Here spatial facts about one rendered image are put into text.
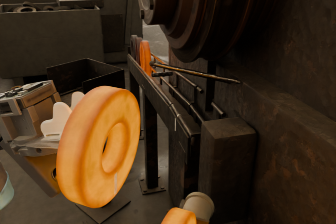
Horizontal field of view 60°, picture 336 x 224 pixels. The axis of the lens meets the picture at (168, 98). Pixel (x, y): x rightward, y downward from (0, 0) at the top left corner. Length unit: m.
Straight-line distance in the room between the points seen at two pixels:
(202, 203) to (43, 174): 0.29
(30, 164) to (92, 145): 0.16
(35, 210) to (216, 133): 1.25
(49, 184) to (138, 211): 1.11
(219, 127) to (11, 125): 0.38
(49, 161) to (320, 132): 0.41
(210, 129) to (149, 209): 1.01
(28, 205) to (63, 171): 1.39
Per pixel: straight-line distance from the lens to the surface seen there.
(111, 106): 0.35
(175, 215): 0.44
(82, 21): 3.12
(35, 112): 0.42
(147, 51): 1.44
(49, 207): 1.68
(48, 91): 0.44
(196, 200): 0.59
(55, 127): 0.40
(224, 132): 0.60
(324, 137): 0.49
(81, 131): 0.32
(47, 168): 0.48
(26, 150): 0.42
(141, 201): 1.60
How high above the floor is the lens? 1.10
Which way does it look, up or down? 24 degrees down
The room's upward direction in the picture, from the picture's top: straight up
